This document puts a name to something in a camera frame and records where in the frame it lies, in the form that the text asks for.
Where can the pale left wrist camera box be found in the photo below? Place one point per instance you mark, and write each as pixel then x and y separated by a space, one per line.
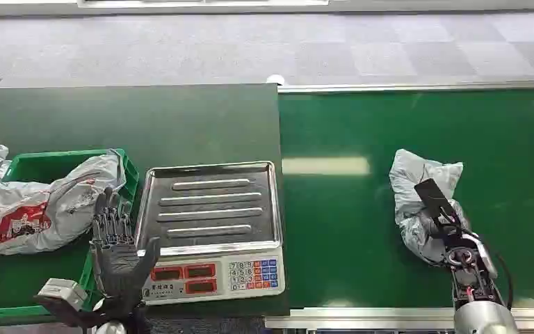
pixel 63 292

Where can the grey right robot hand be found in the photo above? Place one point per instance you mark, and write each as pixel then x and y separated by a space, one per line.
pixel 429 228

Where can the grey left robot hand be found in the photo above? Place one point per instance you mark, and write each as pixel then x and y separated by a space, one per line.
pixel 119 267

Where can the steel scale tray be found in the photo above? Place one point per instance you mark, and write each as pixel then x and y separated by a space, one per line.
pixel 211 207

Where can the white electronic weighing scale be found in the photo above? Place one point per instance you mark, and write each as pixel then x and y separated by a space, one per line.
pixel 216 279

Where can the aluminium conveyor rail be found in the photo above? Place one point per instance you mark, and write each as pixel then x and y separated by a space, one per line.
pixel 410 86
pixel 363 318

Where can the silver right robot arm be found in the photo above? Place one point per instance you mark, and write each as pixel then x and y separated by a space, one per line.
pixel 479 304

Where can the small white round object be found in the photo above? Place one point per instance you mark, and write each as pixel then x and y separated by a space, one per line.
pixel 275 79

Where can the white parcel bag red print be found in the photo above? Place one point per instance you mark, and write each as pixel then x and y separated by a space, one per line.
pixel 64 203

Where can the green conveyor belt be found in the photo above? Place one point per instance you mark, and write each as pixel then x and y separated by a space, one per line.
pixel 340 221

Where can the white wall frame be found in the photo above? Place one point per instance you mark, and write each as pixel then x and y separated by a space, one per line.
pixel 202 2

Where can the grey plastic parcel bag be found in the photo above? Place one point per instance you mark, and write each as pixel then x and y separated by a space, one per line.
pixel 414 175

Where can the green plastic crate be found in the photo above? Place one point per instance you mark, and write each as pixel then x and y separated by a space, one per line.
pixel 41 163

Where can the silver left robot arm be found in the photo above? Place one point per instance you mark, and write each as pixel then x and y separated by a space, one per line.
pixel 110 322

